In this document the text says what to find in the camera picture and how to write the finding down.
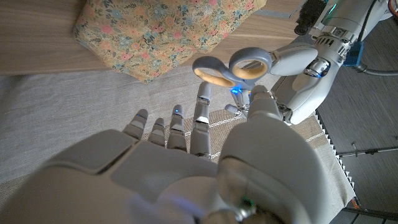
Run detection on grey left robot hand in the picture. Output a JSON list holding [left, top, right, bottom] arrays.
[[225, 32, 354, 125]]

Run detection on beige striped curtain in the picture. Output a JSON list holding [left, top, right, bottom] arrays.
[[0, 65, 356, 216]]

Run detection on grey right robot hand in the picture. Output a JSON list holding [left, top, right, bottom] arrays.
[[0, 81, 330, 224]]

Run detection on floral fabric piece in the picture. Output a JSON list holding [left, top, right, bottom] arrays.
[[73, 0, 267, 84]]

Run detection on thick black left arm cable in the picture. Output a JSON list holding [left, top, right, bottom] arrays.
[[357, 63, 398, 77]]

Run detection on grey yellow handled scissors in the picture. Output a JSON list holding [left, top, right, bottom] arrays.
[[192, 47, 274, 91]]

